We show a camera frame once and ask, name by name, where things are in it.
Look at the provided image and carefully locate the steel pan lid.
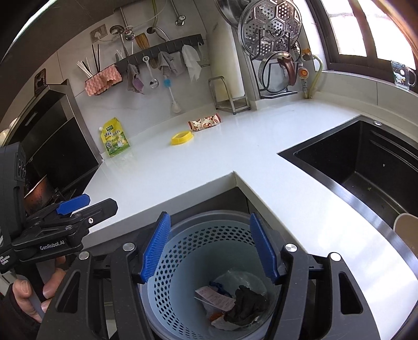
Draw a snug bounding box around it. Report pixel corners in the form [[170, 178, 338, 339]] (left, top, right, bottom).
[[217, 0, 262, 25]]

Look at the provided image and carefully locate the pink white barcode card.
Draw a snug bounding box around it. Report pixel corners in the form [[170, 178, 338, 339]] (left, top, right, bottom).
[[195, 286, 236, 311]]

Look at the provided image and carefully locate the yellow plastic ring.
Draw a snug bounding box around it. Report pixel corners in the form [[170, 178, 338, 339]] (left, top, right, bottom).
[[171, 130, 194, 145]]

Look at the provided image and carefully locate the dark grey cloth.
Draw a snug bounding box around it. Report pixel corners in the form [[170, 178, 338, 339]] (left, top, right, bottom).
[[224, 285, 266, 326]]

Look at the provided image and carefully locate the white blue bottle brush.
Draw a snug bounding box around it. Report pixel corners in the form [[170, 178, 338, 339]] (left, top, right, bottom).
[[163, 78, 182, 114]]

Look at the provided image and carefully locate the steel steamer plate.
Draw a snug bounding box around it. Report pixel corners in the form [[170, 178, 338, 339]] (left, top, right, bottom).
[[237, 0, 303, 61]]

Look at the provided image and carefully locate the red brown snack wrapper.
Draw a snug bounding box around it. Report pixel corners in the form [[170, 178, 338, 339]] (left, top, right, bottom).
[[188, 113, 222, 132]]

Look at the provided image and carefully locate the pink wavy sponge cloth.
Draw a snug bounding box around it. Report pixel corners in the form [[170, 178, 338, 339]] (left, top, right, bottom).
[[84, 64, 122, 96]]

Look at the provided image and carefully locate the black wire lid rack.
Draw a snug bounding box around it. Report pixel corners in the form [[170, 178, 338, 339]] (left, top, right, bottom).
[[250, 29, 299, 99]]

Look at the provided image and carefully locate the wall socket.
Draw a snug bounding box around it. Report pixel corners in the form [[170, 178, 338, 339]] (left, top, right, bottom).
[[90, 24, 108, 41]]

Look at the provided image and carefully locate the yellow green spout pouch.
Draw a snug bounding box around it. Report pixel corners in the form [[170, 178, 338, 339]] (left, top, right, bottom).
[[99, 117, 130, 158]]

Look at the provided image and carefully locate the bundle of chopsticks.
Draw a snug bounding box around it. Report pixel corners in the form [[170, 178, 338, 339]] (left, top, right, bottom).
[[77, 44, 102, 81]]

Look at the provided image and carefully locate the metal cutting board rack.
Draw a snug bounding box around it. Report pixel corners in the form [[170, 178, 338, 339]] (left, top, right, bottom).
[[208, 76, 251, 115]]

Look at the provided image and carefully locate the steel flexible hose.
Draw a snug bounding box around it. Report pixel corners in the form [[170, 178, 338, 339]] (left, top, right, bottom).
[[171, 0, 186, 27], [147, 0, 171, 43]]

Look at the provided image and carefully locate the grey blue perforated trash bin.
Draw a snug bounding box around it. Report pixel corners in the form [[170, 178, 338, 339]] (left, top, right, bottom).
[[137, 211, 288, 340]]

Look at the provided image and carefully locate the brown cooking pot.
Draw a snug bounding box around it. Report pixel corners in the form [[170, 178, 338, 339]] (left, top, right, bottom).
[[24, 177, 59, 213]]

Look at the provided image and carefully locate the beige plastic plate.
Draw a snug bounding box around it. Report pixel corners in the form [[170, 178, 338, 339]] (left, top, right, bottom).
[[393, 213, 418, 249]]

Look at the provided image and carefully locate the glass pot lid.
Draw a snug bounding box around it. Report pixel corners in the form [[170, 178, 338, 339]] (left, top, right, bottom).
[[258, 50, 301, 95]]

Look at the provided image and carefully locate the white cutting board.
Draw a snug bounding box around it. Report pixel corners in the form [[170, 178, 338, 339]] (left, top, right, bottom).
[[209, 24, 247, 100]]

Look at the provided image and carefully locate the white tissue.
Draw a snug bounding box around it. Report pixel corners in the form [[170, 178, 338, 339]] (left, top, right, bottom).
[[199, 296, 240, 330]]

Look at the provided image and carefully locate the chrome water valve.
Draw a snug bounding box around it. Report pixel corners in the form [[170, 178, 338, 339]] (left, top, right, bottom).
[[109, 25, 138, 43]]

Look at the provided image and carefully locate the black kitchen sink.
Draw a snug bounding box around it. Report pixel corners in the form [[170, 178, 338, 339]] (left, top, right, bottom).
[[277, 114, 418, 229]]

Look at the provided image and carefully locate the brown framed window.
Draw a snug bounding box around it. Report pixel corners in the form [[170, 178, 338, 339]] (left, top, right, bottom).
[[309, 0, 418, 71]]

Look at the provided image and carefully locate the clear printed cup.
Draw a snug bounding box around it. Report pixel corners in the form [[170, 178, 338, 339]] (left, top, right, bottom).
[[391, 60, 417, 89]]

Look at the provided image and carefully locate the dark hook rail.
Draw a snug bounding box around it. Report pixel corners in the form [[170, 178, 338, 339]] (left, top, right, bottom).
[[114, 34, 205, 67]]

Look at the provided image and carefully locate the crumpled clear plastic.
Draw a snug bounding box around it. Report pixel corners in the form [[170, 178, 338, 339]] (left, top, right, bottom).
[[212, 269, 266, 295]]

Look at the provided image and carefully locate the person's left hand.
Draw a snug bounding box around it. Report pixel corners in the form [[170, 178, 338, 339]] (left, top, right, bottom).
[[12, 257, 67, 324]]

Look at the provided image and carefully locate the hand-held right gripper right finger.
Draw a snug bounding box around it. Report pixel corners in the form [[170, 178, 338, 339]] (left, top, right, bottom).
[[249, 212, 381, 340]]

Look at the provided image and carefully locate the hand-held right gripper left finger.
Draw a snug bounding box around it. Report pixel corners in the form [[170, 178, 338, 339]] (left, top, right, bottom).
[[36, 211, 172, 340]]

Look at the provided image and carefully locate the gas valve with hose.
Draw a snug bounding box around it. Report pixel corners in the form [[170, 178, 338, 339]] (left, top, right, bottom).
[[295, 48, 324, 99]]

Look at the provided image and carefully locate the black range hood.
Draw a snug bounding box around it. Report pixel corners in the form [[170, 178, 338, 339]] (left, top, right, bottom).
[[0, 80, 102, 203]]

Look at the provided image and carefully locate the grey purple rag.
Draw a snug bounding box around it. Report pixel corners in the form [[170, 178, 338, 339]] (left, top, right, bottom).
[[126, 64, 145, 95]]

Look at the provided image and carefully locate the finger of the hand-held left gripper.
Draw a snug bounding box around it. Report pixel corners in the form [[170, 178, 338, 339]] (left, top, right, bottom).
[[29, 198, 118, 236], [26, 194, 91, 227]]

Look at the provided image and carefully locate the steel spoon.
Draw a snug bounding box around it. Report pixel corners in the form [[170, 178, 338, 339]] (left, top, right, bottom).
[[143, 56, 159, 89]]

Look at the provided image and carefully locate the white cloth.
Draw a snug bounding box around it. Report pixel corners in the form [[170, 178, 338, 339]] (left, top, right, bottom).
[[181, 45, 201, 82]]

